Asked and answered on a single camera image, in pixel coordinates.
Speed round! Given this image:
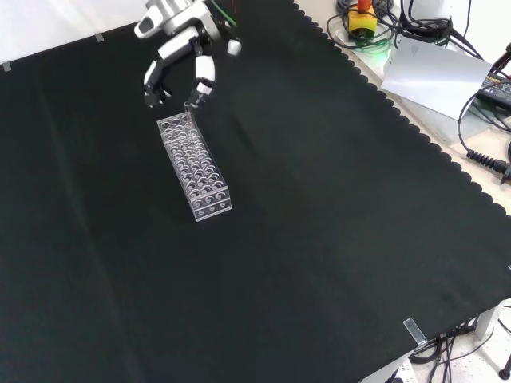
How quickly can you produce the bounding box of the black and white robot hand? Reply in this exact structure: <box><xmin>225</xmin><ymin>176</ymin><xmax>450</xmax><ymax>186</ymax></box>
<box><xmin>133</xmin><ymin>0</ymin><xmax>244</xmax><ymax>109</ymax></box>

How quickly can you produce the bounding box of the clear glass test tube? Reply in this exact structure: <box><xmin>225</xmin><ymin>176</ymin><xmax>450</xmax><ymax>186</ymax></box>
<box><xmin>183</xmin><ymin>101</ymin><xmax>197</xmax><ymax>139</ymax></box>

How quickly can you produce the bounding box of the clear acrylic test tube rack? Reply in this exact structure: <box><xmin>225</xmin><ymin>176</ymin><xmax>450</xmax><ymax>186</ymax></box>
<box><xmin>156</xmin><ymin>112</ymin><xmax>233</xmax><ymax>223</ymax></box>

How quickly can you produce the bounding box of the yellow stop button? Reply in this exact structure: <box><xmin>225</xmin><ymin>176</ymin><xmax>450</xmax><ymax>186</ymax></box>
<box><xmin>347</xmin><ymin>0</ymin><xmax>378</xmax><ymax>41</ymax></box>

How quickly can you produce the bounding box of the black bench cloth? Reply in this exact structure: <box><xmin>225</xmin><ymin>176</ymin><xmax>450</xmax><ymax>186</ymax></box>
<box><xmin>0</xmin><ymin>0</ymin><xmax>511</xmax><ymax>383</ymax></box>

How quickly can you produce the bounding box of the pale board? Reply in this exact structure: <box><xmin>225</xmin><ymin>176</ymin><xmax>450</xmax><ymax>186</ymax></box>
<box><xmin>380</xmin><ymin>33</ymin><xmax>494</xmax><ymax>121</ymax></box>

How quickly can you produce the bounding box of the black power adapter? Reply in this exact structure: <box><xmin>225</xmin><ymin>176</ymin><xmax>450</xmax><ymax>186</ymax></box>
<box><xmin>477</xmin><ymin>73</ymin><xmax>511</xmax><ymax>112</ymax></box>

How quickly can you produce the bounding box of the black tripod leg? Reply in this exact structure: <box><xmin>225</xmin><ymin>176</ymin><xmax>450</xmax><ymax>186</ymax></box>
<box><xmin>493</xmin><ymin>42</ymin><xmax>511</xmax><ymax>73</ymax></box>

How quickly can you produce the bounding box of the white power strip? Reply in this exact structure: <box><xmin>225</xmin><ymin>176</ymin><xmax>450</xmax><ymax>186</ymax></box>
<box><xmin>382</xmin><ymin>357</ymin><xmax>417</xmax><ymax>383</ymax></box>

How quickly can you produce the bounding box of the white table leg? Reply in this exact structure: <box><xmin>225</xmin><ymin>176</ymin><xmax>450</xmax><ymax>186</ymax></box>
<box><xmin>476</xmin><ymin>306</ymin><xmax>505</xmax><ymax>341</ymax></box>

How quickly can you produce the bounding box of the black cable with ribbed sleeve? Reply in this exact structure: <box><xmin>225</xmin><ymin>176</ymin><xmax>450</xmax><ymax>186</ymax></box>
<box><xmin>458</xmin><ymin>88</ymin><xmax>511</xmax><ymax>185</ymax></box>

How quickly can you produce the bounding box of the black floor cable bundle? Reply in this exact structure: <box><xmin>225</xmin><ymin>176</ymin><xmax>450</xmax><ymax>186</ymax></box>
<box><xmin>410</xmin><ymin>314</ymin><xmax>484</xmax><ymax>383</ymax></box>

